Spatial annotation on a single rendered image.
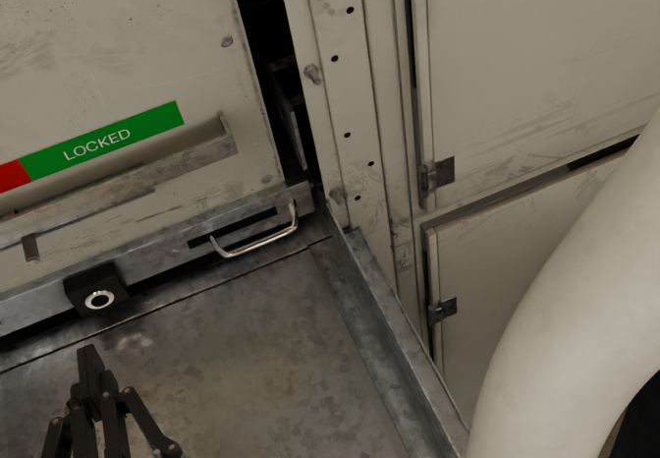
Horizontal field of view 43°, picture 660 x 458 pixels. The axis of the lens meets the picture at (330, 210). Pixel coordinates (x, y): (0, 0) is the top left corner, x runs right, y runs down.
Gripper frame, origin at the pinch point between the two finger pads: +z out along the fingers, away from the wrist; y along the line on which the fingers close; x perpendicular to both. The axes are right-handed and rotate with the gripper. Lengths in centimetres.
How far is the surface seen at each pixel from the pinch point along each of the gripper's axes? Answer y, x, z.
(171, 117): 14.9, 12.6, 18.6
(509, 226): 51, -21, 24
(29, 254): -3.1, 5.3, 16.2
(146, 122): 12.4, 13.1, 18.4
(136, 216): 7.2, 1.3, 22.8
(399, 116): 37.5, 4.1, 17.1
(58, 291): -4.1, -4.5, 23.5
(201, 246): 12.6, -6.4, 24.3
